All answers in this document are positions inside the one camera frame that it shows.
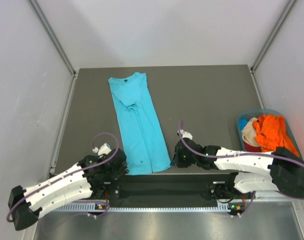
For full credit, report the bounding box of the cyan t shirt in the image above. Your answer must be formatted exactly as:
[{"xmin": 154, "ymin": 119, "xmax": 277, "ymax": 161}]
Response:
[{"xmin": 108, "ymin": 72, "xmax": 170, "ymax": 176}]

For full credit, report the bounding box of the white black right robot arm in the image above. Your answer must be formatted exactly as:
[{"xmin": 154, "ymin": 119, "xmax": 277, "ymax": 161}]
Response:
[{"xmin": 171, "ymin": 137, "xmax": 304, "ymax": 199}]

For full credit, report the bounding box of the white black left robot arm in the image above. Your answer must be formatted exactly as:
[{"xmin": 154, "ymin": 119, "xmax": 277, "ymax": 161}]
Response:
[{"xmin": 7, "ymin": 148, "xmax": 127, "ymax": 231}]

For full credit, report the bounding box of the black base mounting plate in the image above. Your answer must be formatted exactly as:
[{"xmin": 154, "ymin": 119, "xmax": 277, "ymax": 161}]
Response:
[{"xmin": 91, "ymin": 173, "xmax": 252, "ymax": 208}]

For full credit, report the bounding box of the red t shirt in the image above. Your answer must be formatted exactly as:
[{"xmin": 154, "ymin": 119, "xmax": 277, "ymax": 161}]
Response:
[{"xmin": 243, "ymin": 142, "xmax": 261, "ymax": 153}]

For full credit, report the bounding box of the blue laundry basket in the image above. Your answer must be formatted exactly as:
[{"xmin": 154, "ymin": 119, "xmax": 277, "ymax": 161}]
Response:
[{"xmin": 236, "ymin": 109, "xmax": 301, "ymax": 157}]

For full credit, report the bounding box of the orange t shirt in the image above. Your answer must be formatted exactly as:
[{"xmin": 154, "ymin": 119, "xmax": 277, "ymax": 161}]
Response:
[{"xmin": 252, "ymin": 114, "xmax": 300, "ymax": 157}]

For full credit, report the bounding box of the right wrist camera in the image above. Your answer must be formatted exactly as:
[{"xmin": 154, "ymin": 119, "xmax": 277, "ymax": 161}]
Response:
[{"xmin": 177, "ymin": 129, "xmax": 193, "ymax": 140}]

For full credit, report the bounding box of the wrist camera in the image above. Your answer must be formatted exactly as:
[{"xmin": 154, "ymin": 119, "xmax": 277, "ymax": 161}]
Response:
[
  {"xmin": 177, "ymin": 129, "xmax": 193, "ymax": 140},
  {"xmin": 92, "ymin": 143, "xmax": 112, "ymax": 156}
]

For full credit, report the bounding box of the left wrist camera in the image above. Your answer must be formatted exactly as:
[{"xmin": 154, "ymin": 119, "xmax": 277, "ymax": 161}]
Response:
[{"xmin": 92, "ymin": 143, "xmax": 112, "ymax": 156}]

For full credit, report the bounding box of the white slotted cable duct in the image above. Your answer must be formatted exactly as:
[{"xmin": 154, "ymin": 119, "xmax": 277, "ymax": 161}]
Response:
[{"xmin": 51, "ymin": 201, "xmax": 245, "ymax": 212}]

